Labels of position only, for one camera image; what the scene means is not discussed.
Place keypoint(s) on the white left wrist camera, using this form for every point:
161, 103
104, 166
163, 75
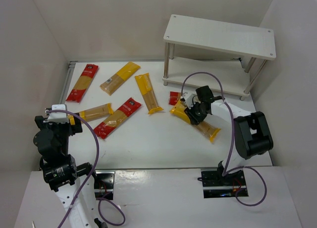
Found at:
57, 117

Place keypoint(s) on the aluminium table edge rail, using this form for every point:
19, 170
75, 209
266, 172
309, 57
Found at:
67, 81

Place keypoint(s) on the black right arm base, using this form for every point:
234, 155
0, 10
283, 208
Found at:
215, 186

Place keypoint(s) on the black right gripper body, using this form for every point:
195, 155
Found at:
192, 113

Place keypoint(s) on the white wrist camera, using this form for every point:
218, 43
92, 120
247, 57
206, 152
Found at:
188, 99
57, 117

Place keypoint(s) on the white two-tier shelf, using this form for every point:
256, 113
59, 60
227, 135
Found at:
234, 53

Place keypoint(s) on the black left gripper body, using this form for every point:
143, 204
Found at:
75, 125

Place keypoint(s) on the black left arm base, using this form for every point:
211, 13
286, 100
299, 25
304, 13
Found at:
104, 184

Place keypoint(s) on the yellow Pastatime bag left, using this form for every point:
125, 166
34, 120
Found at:
98, 112

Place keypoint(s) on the red spaghetti bag near shelf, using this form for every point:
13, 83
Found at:
174, 97

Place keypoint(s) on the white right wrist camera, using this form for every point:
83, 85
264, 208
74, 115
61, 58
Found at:
188, 99

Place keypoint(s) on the red spaghetti bag far left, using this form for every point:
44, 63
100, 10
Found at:
83, 83

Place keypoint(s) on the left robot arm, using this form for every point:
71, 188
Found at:
72, 184

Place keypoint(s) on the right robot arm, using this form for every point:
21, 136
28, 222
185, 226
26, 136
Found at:
250, 134

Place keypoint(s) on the yellow spaghetti bag centre upright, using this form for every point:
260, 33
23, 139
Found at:
146, 89

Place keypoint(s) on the yellow Pastatime bag front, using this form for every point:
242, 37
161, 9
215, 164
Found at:
207, 130

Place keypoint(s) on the red spaghetti bag centre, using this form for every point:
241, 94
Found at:
120, 115

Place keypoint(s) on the yellow spaghetti bag with barcode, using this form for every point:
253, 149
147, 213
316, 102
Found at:
119, 78

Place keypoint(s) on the yellow pastatime bag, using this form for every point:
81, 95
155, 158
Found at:
207, 130
98, 112

